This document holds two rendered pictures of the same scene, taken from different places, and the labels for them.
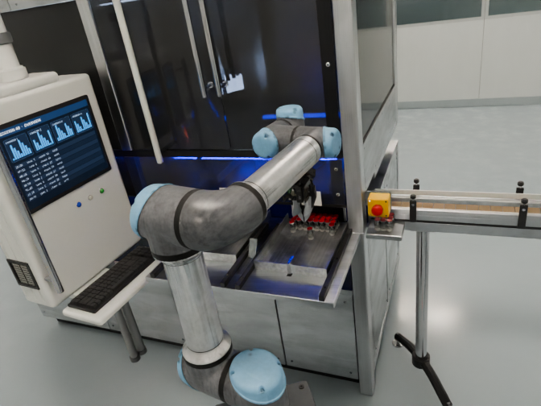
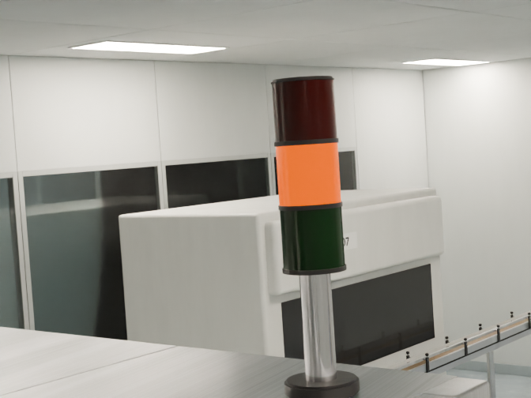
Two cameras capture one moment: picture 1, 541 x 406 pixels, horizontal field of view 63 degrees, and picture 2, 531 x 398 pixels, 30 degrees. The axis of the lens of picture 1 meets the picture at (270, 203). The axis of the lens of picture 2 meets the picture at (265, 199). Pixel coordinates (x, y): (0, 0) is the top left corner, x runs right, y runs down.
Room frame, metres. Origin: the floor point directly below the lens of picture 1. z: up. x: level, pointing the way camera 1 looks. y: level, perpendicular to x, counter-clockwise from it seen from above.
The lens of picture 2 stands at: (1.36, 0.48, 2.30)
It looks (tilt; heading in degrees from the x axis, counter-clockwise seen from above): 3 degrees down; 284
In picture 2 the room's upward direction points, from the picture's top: 4 degrees counter-clockwise
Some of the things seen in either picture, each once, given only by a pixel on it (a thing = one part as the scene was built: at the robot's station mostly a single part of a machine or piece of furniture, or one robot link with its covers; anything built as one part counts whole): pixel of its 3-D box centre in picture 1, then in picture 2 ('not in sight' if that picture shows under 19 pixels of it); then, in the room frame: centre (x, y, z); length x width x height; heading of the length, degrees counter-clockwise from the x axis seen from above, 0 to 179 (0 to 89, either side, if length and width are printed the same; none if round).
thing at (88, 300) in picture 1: (118, 275); not in sight; (1.47, 0.64, 0.82); 0.40 x 0.14 x 0.02; 150
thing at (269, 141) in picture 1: (278, 139); not in sight; (1.09, -0.05, 1.39); 0.11 x 0.11 x 0.08; 54
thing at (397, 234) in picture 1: (386, 227); not in sight; (1.42, -0.42, 0.87); 0.14 x 0.13 x 0.02; 154
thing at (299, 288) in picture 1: (258, 250); not in sight; (1.40, 0.07, 0.87); 0.70 x 0.48 x 0.02; 64
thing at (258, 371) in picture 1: (257, 385); not in sight; (0.71, 0.09, 0.96); 0.13 x 0.12 x 0.14; 54
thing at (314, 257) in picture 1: (304, 242); not in sight; (1.37, -0.10, 0.90); 0.34 x 0.26 x 0.04; 154
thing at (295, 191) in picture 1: (296, 179); not in sight; (1.18, -0.09, 1.23); 0.09 x 0.08 x 0.12; 155
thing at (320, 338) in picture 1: (210, 240); not in sight; (2.28, 0.39, 0.44); 2.06 x 1.00 x 0.88; 64
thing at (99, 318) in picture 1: (116, 279); not in sight; (1.48, 0.66, 0.79); 0.45 x 0.28 x 0.03; 150
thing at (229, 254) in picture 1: (225, 232); not in sight; (1.53, 0.20, 0.90); 0.34 x 0.26 x 0.04; 154
